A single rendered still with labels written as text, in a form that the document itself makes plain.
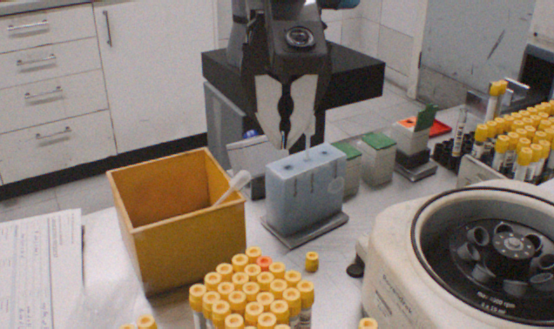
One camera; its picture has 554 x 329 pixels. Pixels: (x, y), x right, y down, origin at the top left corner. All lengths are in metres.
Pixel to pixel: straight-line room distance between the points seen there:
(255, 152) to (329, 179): 0.12
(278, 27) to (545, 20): 0.74
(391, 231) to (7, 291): 0.44
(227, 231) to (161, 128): 1.91
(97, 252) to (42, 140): 1.70
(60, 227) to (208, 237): 0.23
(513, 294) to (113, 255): 0.47
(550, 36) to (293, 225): 0.66
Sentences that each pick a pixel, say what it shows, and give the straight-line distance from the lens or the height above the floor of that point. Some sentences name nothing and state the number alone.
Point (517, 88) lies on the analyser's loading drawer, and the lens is 1.07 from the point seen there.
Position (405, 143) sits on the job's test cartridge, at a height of 0.93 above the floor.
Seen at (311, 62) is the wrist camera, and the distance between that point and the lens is 0.42.
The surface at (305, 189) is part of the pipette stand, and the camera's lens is 0.64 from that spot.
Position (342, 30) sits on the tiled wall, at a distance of 3.59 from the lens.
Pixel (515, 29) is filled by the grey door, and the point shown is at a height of 0.63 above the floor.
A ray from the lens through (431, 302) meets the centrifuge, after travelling 0.45.
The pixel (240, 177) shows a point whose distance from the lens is 0.57.
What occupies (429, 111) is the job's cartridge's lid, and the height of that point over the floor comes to 0.98.
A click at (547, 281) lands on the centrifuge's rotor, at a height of 0.99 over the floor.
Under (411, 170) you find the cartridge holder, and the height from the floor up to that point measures 0.89.
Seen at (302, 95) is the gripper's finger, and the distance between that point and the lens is 0.52.
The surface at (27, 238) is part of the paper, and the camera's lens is 0.72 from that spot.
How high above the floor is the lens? 1.31
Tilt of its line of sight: 31 degrees down
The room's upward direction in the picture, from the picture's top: straight up
